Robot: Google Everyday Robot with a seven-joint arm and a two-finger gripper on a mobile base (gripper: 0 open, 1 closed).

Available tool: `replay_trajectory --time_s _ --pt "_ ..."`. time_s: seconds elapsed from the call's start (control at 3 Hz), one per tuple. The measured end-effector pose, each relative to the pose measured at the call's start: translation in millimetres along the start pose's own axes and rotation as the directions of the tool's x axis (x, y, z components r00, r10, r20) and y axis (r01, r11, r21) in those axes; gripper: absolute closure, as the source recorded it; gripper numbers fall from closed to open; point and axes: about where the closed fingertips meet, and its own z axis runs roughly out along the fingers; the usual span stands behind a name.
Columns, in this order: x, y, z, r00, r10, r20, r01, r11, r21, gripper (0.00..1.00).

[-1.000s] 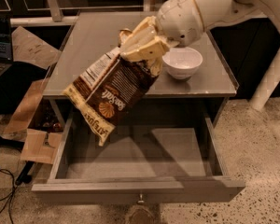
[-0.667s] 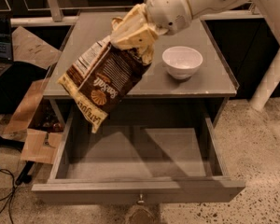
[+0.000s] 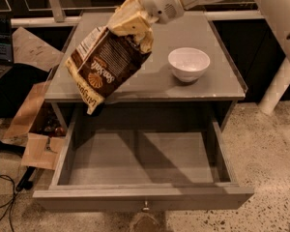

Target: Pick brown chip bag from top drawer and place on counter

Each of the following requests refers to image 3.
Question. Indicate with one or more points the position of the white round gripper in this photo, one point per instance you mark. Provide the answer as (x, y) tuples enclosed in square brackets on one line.
[(159, 3)]

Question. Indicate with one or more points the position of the brown chip bag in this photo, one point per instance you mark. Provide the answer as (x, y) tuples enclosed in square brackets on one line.
[(101, 63)]

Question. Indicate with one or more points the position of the grey cabinet with counter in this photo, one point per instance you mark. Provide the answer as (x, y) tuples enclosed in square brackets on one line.
[(221, 83)]

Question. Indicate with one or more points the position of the open grey top drawer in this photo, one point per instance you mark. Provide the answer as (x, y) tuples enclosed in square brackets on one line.
[(115, 162)]

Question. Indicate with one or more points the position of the metal drawer knob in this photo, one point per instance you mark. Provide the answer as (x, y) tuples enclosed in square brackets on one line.
[(146, 207)]

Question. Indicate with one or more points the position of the white ceramic bowl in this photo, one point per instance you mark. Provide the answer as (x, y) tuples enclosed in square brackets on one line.
[(188, 64)]

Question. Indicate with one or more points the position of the brown paper sheet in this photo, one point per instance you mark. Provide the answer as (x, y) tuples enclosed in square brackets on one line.
[(31, 50)]

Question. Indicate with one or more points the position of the open laptop computer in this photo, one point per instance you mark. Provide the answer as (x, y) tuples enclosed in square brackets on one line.
[(6, 46)]

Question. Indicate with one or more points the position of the open cardboard box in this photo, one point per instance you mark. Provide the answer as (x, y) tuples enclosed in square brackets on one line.
[(44, 144)]

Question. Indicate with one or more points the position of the metal railing frame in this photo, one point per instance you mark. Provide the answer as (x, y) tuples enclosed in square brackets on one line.
[(52, 13)]

